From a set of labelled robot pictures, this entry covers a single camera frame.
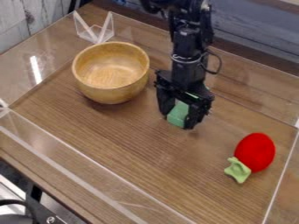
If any brown wooden bowl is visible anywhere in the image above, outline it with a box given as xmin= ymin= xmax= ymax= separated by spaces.
xmin=71 ymin=41 xmax=149 ymax=104

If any red plush ball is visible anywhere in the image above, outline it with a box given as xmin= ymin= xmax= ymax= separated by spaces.
xmin=233 ymin=133 xmax=276 ymax=172

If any green rectangular block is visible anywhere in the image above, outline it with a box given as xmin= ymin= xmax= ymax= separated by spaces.
xmin=165 ymin=93 xmax=201 ymax=129

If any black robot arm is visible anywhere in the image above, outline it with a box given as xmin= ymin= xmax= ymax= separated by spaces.
xmin=140 ymin=0 xmax=215 ymax=130

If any small green plastic toy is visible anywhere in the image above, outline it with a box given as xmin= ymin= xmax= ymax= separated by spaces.
xmin=224 ymin=157 xmax=251 ymax=184

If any black cable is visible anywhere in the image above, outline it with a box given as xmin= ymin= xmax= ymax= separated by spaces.
xmin=0 ymin=199 xmax=40 ymax=224

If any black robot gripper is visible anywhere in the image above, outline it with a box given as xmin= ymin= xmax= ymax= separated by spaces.
xmin=155 ymin=55 xmax=215 ymax=130

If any black metal table frame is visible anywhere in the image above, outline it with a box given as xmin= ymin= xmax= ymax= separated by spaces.
xmin=25 ymin=182 xmax=80 ymax=224

